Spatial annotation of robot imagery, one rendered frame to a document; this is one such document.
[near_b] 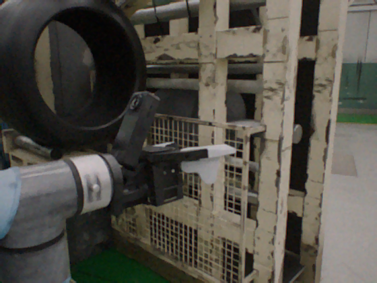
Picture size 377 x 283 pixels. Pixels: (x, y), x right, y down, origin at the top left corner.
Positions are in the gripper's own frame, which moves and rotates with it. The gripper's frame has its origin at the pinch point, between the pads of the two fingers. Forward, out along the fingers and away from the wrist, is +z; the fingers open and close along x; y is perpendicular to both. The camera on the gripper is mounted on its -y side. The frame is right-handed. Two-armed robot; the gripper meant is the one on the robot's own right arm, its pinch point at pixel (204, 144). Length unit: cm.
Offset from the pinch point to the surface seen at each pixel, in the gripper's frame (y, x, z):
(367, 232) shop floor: 99, -53, 208
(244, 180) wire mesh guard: 22, -34, 50
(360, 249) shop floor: 100, -47, 180
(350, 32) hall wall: -167, -348, 898
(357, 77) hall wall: -44, -335, 905
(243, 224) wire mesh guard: 39, -36, 50
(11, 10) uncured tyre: -41, -71, -11
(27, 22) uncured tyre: -37, -67, -8
